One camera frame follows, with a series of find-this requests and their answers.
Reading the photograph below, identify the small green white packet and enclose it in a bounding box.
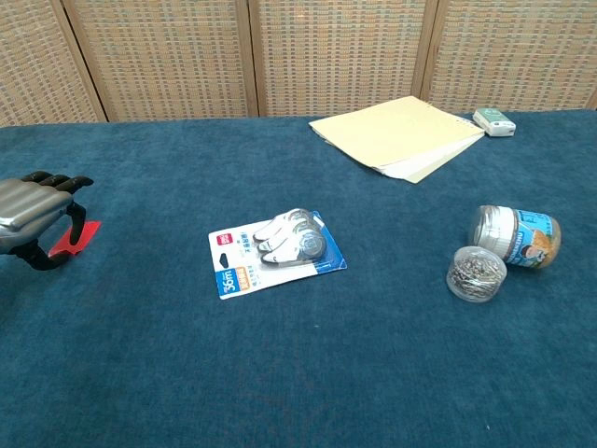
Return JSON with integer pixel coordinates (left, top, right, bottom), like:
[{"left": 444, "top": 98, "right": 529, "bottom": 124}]
[{"left": 472, "top": 107, "right": 517, "bottom": 138}]

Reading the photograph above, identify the teal blue table cloth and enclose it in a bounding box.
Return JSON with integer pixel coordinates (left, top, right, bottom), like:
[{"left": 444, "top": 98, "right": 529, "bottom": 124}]
[{"left": 0, "top": 109, "right": 597, "bottom": 448}]

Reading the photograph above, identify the woven rattan folding screen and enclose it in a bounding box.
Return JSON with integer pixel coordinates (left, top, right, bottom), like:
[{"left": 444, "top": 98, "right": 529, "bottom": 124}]
[{"left": 0, "top": 0, "right": 597, "bottom": 128}]

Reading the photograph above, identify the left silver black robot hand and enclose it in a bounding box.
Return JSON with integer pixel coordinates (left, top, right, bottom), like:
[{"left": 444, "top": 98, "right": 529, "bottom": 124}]
[{"left": 0, "top": 171, "right": 95, "bottom": 272}]

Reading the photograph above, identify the cream loose-leaf paper stack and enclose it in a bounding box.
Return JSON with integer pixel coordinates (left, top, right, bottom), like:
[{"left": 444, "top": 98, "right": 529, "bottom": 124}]
[{"left": 308, "top": 95, "right": 487, "bottom": 185}]

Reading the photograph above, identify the clear paper clip tub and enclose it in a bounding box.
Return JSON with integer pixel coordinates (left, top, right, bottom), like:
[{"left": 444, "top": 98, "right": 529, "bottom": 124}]
[{"left": 446, "top": 246, "right": 508, "bottom": 304}]

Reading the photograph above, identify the clear jar with blue label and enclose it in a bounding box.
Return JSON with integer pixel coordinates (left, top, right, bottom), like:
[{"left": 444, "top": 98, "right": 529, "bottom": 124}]
[{"left": 468, "top": 204, "right": 562, "bottom": 271}]

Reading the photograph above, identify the red rectangular block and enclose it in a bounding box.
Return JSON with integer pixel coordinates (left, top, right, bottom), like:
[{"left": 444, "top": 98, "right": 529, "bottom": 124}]
[{"left": 48, "top": 219, "right": 103, "bottom": 259}]

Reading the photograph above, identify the correction tape blister pack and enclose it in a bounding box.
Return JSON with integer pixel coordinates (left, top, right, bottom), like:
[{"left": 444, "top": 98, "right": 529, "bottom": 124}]
[{"left": 207, "top": 207, "right": 348, "bottom": 301}]

